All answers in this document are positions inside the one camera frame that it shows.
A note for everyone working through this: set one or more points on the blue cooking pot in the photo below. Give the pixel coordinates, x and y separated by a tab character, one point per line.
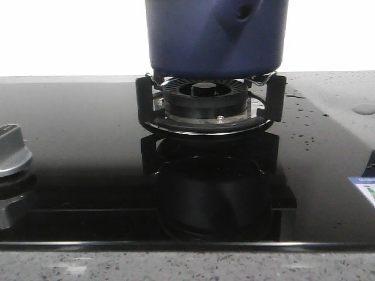
215	39

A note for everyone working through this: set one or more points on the black gas burner head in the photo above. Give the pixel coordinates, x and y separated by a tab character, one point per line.
205	99

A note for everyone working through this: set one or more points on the black glass stove top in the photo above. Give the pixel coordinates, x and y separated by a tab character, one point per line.
99	180

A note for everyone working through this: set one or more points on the silver stove control knob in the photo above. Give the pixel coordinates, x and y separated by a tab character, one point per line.
15	156

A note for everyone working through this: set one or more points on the black pot support grate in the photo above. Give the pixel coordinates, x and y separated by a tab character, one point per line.
264	106

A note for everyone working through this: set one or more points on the blue white energy label sticker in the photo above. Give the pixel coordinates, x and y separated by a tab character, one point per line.
366	186

